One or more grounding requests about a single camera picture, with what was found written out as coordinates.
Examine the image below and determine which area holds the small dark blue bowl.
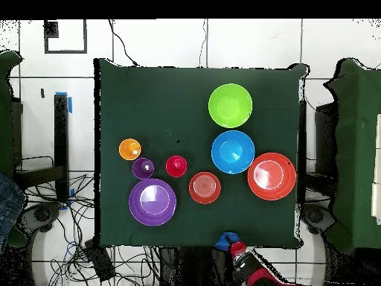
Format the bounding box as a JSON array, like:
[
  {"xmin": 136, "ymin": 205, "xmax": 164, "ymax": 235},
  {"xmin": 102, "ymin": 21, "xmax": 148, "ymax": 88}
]
[{"xmin": 214, "ymin": 232, "xmax": 241, "ymax": 251}]

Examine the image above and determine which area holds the small orange bowl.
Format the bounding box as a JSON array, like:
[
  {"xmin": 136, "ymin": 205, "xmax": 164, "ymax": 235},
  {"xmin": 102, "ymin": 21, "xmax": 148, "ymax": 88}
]
[{"xmin": 188, "ymin": 171, "xmax": 222, "ymax": 205}]

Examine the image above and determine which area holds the large orange bowl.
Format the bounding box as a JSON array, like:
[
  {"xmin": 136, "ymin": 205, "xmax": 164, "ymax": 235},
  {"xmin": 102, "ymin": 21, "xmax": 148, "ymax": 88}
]
[{"xmin": 247, "ymin": 152, "xmax": 297, "ymax": 201}]

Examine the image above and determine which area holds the large light blue bowl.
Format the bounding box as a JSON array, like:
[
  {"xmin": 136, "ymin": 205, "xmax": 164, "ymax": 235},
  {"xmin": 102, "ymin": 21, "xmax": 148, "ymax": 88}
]
[{"xmin": 211, "ymin": 130, "xmax": 256, "ymax": 175}]

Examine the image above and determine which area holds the green bowl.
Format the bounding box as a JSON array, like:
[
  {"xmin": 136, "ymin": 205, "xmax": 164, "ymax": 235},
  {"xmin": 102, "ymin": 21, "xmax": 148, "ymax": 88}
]
[{"xmin": 208, "ymin": 83, "xmax": 254, "ymax": 129}]

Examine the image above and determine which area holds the purple bowl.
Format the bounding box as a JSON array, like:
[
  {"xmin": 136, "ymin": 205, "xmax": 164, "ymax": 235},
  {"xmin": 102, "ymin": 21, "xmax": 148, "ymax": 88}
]
[{"xmin": 128, "ymin": 177, "xmax": 177, "ymax": 227}]

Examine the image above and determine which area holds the red cup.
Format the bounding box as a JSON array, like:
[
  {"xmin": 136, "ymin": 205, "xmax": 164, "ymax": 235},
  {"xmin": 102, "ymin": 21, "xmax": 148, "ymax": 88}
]
[{"xmin": 165, "ymin": 155, "xmax": 188, "ymax": 179}]

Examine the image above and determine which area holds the purple cup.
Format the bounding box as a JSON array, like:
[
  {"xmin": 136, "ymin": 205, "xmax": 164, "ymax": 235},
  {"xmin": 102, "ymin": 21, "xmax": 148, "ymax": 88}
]
[{"xmin": 132, "ymin": 157, "xmax": 156, "ymax": 180}]

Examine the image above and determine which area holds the black power strip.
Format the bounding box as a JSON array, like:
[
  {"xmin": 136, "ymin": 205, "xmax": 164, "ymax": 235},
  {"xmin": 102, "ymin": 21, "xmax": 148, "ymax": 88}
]
[{"xmin": 83, "ymin": 239, "xmax": 115, "ymax": 282}]

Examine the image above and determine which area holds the black equipment stand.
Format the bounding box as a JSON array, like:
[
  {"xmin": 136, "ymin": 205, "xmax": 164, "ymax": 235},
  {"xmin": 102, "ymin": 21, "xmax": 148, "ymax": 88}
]
[
  {"xmin": 13, "ymin": 93, "xmax": 71, "ymax": 203},
  {"xmin": 298, "ymin": 99, "xmax": 339, "ymax": 194}
]

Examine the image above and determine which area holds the orange cup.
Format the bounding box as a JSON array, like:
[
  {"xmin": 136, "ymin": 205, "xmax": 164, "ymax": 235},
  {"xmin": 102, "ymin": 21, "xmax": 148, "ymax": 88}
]
[{"xmin": 118, "ymin": 138, "xmax": 143, "ymax": 162}]

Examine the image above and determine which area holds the green clothed side table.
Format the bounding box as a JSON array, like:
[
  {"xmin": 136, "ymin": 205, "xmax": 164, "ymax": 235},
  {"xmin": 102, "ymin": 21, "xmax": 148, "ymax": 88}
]
[
  {"xmin": 324, "ymin": 57, "xmax": 381, "ymax": 254},
  {"xmin": 0, "ymin": 50, "xmax": 28, "ymax": 248}
]

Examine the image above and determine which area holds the dark green table cloth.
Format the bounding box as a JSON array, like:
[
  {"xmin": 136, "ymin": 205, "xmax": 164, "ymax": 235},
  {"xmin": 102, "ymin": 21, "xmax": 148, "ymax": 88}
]
[{"xmin": 94, "ymin": 57, "xmax": 309, "ymax": 250}]

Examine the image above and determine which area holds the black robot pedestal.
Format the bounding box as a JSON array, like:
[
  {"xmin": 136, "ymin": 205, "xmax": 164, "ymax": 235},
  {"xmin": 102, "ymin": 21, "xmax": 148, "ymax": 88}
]
[{"xmin": 159, "ymin": 247, "xmax": 233, "ymax": 286}]

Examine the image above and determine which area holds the bundle of floor cables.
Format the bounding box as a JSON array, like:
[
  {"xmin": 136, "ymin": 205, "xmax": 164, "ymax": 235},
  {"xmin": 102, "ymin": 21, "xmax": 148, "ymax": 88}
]
[{"xmin": 14, "ymin": 154, "xmax": 160, "ymax": 286}]

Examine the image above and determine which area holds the thin black cable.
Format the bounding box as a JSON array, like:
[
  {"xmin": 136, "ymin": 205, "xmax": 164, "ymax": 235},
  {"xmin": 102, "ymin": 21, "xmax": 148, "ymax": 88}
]
[{"xmin": 108, "ymin": 19, "xmax": 139, "ymax": 67}]

